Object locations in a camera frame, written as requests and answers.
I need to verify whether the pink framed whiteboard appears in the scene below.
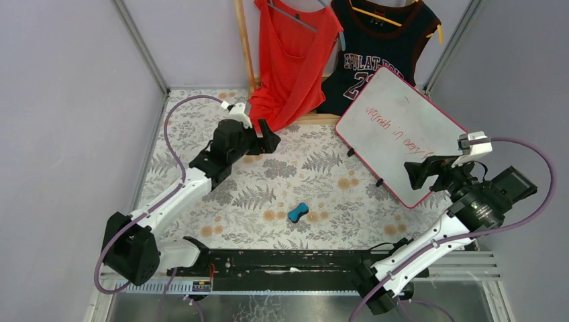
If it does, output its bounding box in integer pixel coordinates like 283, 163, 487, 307
335, 67, 466, 209

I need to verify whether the blue whiteboard eraser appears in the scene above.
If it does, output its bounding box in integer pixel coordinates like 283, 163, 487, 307
287, 203, 309, 223

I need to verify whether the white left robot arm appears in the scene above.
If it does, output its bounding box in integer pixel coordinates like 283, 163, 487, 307
96, 119, 280, 286

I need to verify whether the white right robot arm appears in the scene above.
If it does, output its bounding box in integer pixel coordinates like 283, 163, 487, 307
354, 156, 537, 315

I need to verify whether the wooden clothes rack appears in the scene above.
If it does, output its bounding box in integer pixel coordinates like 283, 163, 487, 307
234, 0, 340, 125

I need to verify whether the floral table cloth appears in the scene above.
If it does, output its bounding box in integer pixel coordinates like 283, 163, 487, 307
136, 89, 450, 250

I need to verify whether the red tank top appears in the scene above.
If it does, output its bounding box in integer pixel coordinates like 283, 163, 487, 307
249, 1, 343, 131

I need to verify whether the grey clothes hanger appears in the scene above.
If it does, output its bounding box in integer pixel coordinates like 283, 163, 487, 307
268, 0, 346, 50

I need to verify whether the navy basketball jersey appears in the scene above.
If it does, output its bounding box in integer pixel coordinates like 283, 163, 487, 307
316, 1, 442, 116

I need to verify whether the yellow clothes hanger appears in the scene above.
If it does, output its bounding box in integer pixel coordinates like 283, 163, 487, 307
348, 0, 444, 45

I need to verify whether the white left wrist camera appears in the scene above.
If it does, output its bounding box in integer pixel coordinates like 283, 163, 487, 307
220, 101, 253, 129

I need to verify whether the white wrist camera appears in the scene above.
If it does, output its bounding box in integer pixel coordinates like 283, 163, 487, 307
220, 101, 253, 129
452, 131, 493, 168

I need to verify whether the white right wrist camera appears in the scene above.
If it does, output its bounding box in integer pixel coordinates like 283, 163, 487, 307
452, 131, 493, 168

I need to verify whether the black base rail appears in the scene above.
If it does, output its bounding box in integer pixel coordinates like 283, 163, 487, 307
166, 248, 430, 293

